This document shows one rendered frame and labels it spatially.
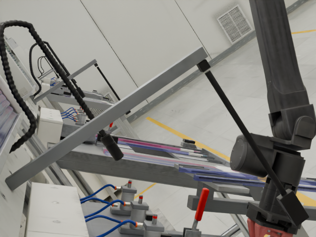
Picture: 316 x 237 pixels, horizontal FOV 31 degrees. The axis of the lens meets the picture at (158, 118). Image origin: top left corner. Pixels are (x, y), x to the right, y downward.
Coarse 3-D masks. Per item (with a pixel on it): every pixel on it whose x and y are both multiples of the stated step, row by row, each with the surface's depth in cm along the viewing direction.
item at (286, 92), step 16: (256, 0) 102; (272, 0) 101; (256, 16) 102; (272, 16) 101; (256, 32) 104; (272, 32) 100; (288, 32) 101; (272, 48) 100; (288, 48) 101; (272, 64) 100; (288, 64) 100; (272, 80) 101; (288, 80) 100; (272, 96) 102; (288, 96) 99; (304, 96) 100; (272, 112) 103; (288, 112) 98; (304, 112) 99; (272, 128) 104; (288, 128) 98
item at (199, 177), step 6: (198, 180) 121; (204, 180) 121; (210, 180) 121; (216, 180) 122; (222, 180) 122; (228, 180) 122; (234, 180) 123; (240, 180) 123; (246, 180) 124; (258, 186) 124; (300, 186) 127; (306, 186) 127
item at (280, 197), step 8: (288, 192) 73; (280, 200) 72; (288, 200) 73; (296, 200) 73; (288, 208) 73; (296, 208) 73; (288, 216) 74; (296, 216) 73; (304, 216) 73; (296, 224) 73
